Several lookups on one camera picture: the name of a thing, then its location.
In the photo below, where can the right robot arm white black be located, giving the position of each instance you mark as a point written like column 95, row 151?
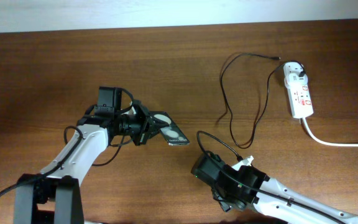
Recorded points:
column 275, row 199

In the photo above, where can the white USB charger plug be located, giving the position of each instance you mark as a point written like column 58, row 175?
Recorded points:
column 294, row 81

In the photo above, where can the white power strip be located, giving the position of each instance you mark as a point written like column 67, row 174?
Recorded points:
column 299, row 98

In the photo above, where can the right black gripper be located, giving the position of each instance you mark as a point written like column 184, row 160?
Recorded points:
column 225, row 205

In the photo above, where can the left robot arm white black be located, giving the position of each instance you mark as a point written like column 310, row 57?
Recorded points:
column 53, row 195

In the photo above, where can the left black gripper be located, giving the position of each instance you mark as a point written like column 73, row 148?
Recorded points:
column 146, row 122

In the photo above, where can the black smartphone with white circles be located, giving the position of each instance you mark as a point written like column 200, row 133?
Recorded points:
column 171, row 133

